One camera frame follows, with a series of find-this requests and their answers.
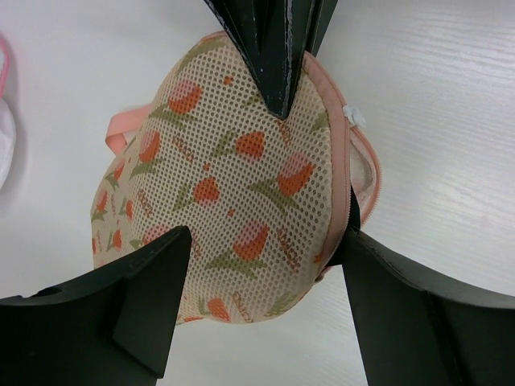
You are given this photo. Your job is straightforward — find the black bra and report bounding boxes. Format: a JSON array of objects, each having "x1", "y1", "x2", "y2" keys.
[{"x1": 348, "y1": 187, "x2": 361, "y2": 229}]

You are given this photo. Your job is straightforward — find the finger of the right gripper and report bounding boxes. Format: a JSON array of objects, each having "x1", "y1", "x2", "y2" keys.
[
  {"x1": 287, "y1": 0, "x2": 341, "y2": 93},
  {"x1": 205, "y1": 0, "x2": 290, "y2": 118}
]

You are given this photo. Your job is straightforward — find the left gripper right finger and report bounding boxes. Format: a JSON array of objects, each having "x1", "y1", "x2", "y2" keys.
[{"x1": 340, "y1": 228, "x2": 514, "y2": 385}]

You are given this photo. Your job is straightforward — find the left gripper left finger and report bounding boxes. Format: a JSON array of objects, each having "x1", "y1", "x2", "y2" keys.
[{"x1": 1, "y1": 226, "x2": 192, "y2": 385}]

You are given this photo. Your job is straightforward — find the pink floral mesh laundry bag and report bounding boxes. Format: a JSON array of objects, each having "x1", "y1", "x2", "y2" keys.
[{"x1": 91, "y1": 32, "x2": 381, "y2": 324}]

